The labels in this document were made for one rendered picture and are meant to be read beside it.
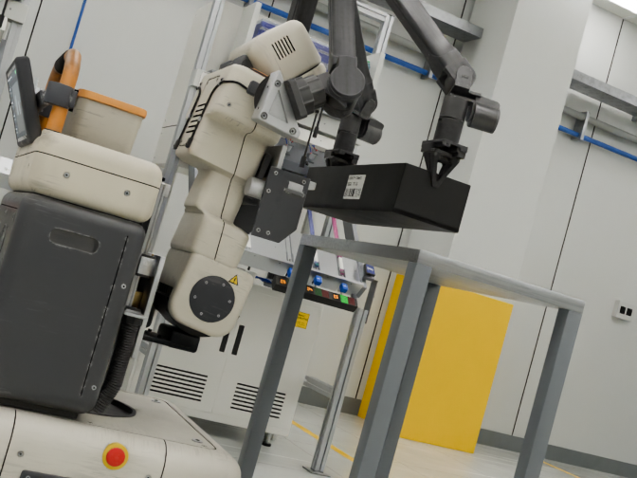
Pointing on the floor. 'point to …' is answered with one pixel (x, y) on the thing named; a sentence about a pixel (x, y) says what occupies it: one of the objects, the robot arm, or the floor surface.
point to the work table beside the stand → (384, 445)
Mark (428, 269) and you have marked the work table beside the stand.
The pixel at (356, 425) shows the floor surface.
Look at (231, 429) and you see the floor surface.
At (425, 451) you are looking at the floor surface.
